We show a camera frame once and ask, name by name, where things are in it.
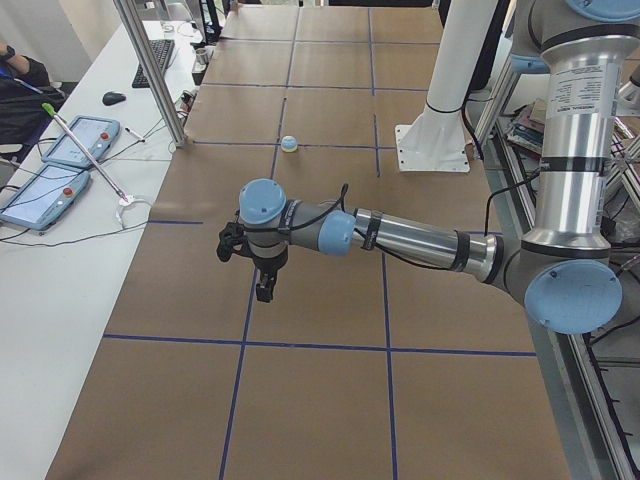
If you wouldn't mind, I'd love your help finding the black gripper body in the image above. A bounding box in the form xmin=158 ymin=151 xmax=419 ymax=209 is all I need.
xmin=249 ymin=243 xmax=288 ymax=272

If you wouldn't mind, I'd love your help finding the blue and cream bell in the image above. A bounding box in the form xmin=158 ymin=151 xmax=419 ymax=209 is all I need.
xmin=280 ymin=135 xmax=298 ymax=153

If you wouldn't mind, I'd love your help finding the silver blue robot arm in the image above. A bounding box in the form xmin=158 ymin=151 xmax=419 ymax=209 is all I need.
xmin=217 ymin=1 xmax=639 ymax=334

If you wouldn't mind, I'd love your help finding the brown paper table cover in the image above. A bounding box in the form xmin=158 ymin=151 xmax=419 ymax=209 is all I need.
xmin=48 ymin=6 xmax=569 ymax=479

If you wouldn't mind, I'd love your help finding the black marker pen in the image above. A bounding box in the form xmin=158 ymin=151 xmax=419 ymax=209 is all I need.
xmin=124 ymin=127 xmax=146 ymax=143

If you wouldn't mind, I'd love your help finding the upper blue teach pendant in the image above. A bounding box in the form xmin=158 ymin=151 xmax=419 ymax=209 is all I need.
xmin=42 ymin=115 xmax=121 ymax=169

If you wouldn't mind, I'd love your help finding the blue teach pendant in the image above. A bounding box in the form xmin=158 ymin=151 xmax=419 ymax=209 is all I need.
xmin=42 ymin=115 xmax=121 ymax=169
xmin=1 ymin=163 xmax=91 ymax=231

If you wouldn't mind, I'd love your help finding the small metal cup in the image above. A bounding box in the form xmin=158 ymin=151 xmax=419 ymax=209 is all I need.
xmin=195 ymin=48 xmax=209 ymax=65

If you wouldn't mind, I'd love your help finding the black computer mouse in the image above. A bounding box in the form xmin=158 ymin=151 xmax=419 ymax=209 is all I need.
xmin=102 ymin=91 xmax=127 ymax=106

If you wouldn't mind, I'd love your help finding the lower blue teach pendant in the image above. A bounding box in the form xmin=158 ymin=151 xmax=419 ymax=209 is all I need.
xmin=1 ymin=163 xmax=91 ymax=231

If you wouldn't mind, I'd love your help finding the black keyboard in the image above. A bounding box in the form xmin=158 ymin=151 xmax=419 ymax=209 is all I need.
xmin=131 ymin=38 xmax=177 ymax=90

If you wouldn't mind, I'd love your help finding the metal rod with green tip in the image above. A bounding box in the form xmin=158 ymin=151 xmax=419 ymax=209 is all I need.
xmin=41 ymin=103 xmax=134 ymax=206

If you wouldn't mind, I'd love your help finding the stack of magazines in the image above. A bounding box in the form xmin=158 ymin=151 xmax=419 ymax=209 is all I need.
xmin=506 ymin=100 xmax=545 ymax=156

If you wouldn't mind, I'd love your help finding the seated person in black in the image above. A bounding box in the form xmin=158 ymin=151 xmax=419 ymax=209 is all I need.
xmin=1 ymin=43 xmax=66 ymax=145

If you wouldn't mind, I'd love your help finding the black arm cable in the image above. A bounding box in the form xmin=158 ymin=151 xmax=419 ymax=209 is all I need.
xmin=277 ymin=169 xmax=546 ymax=269

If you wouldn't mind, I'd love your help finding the white camera stand post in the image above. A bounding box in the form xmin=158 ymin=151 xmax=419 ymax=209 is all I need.
xmin=395 ymin=0 xmax=497 ymax=173

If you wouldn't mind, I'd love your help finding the aluminium frame post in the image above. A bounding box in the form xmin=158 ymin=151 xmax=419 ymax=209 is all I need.
xmin=113 ymin=0 xmax=186 ymax=148

